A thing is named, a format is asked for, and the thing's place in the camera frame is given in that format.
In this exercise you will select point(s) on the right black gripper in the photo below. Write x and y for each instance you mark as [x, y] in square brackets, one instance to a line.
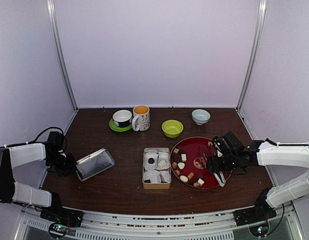
[214, 166]

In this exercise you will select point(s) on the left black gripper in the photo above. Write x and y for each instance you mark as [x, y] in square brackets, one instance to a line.
[72, 166]

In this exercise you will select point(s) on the round red tray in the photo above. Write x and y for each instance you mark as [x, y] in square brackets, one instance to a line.
[197, 152]

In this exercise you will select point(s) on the bear print tin lid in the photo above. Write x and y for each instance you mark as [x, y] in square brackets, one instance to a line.
[94, 163]

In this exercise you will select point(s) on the white rectangular chocolate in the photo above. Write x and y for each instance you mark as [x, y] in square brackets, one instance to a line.
[162, 164]

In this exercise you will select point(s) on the beige tin box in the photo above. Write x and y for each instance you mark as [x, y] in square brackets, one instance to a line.
[161, 178]

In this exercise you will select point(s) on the dark swirl chocolate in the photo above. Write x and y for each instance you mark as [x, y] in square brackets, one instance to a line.
[151, 160]

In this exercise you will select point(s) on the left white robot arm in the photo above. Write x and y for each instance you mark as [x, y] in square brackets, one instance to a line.
[20, 167]

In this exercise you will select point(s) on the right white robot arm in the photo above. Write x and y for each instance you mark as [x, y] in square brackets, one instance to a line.
[267, 152]

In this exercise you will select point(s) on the white chocolate cube front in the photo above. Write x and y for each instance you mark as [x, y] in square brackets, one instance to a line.
[200, 181]

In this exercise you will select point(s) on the caramel ridged chocolate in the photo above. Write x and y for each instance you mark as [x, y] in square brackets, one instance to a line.
[190, 175]

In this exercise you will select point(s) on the white block chocolate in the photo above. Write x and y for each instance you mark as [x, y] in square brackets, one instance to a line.
[183, 157]

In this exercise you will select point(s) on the dark leaf chocolate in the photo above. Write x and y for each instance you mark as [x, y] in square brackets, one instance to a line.
[181, 150]

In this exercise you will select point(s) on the white heart chocolate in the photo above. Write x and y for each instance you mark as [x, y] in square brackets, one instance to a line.
[181, 165]

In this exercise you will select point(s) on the white oval chocolate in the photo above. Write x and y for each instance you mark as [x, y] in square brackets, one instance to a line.
[184, 178]

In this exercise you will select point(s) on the dark rose chocolate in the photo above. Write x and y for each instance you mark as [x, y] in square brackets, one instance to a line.
[177, 159]

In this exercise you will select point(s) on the pale blue bowl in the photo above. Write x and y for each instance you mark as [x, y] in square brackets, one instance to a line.
[200, 116]

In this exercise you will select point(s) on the lime green bowl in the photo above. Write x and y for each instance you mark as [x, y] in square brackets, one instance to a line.
[172, 128]

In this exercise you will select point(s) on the white and navy cup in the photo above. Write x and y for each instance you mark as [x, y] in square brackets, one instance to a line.
[122, 118]

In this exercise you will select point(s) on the patterned mug yellow inside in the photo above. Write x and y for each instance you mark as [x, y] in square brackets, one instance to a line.
[141, 118]

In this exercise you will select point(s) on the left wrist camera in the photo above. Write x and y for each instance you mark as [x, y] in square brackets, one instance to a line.
[56, 142]

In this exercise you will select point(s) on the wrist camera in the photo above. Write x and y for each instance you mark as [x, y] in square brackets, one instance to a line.
[56, 142]
[228, 145]

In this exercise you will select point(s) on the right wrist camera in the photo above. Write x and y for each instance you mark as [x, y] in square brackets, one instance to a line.
[228, 145]

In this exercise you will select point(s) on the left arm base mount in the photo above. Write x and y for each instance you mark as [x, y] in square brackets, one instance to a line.
[61, 221]

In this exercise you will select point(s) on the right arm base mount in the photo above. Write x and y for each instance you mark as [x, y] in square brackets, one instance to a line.
[256, 219]

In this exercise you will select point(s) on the front metal rail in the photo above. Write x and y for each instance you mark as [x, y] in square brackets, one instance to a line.
[220, 225]

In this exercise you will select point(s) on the left aluminium frame post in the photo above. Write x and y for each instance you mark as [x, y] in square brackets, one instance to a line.
[60, 56]

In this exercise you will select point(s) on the aluminium frame post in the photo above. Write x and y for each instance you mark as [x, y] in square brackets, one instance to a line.
[258, 33]
[60, 56]

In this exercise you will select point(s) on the right aluminium frame post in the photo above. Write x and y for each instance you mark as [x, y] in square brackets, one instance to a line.
[258, 33]

